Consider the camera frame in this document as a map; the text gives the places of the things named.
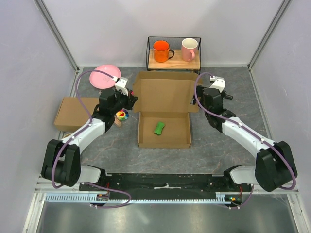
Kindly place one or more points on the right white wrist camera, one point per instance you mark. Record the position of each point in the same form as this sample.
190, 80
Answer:
217, 83

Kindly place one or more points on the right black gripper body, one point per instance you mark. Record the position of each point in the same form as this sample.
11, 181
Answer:
199, 92

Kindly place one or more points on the black wire wooden shelf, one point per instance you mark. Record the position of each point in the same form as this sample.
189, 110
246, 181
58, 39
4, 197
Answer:
176, 63

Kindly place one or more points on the pink plate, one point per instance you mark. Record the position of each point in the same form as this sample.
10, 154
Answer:
102, 81

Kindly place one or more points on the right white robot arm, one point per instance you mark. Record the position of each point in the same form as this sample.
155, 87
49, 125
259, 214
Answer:
274, 164

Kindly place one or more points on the orange mug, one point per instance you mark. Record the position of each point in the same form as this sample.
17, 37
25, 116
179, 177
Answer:
162, 51

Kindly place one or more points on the rainbow flower toy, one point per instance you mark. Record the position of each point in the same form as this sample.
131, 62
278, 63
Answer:
122, 115

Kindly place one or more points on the green black eraser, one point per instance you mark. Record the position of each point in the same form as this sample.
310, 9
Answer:
159, 128

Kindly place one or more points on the closed brown cardboard box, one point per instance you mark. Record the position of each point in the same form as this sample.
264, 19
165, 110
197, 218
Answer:
71, 115

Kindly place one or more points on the orange black highlighter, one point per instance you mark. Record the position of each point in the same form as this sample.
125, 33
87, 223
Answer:
228, 97

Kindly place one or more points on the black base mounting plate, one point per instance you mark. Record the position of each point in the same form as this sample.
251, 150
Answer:
170, 186

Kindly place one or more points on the foundation bottle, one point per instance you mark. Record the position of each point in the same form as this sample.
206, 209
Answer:
117, 122

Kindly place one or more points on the grey slotted cable duct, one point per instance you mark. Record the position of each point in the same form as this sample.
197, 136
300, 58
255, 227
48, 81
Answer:
99, 198

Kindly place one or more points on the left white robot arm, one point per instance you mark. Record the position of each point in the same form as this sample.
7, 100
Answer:
62, 163

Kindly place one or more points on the brown cardboard box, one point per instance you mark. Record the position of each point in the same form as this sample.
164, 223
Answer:
164, 97
71, 115

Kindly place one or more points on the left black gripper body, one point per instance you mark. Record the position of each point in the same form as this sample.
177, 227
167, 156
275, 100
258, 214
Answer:
121, 102

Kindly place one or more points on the pink mug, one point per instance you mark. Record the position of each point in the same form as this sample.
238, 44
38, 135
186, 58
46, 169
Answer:
188, 49

